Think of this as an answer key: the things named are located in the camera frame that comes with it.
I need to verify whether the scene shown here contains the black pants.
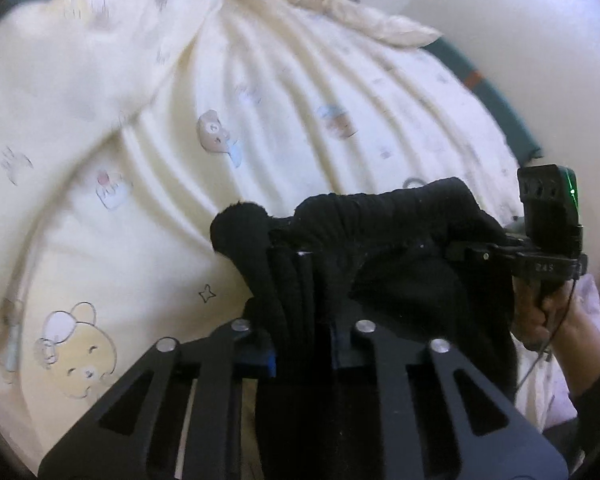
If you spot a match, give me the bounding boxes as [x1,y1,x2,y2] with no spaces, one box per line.
[210,177,519,480]

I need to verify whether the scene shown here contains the person's right hand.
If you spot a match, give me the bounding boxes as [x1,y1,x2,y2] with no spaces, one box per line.
[510,277,600,393]

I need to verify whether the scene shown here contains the teal bed bumper orange stripe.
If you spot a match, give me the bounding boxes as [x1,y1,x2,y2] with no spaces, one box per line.
[419,37,544,162]

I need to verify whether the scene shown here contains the cream bear print duvet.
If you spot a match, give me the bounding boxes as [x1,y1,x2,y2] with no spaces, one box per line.
[0,0,577,472]

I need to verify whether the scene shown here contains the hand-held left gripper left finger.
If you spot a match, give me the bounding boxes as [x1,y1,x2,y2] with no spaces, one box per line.
[37,319,277,480]

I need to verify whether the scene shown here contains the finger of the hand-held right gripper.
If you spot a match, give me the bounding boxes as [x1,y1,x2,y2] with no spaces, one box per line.
[444,239,526,267]

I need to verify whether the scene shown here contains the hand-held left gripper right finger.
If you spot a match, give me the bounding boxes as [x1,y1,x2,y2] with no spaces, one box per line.
[329,319,571,480]

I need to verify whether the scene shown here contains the thin black cable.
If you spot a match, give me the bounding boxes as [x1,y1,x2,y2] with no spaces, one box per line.
[517,270,581,394]

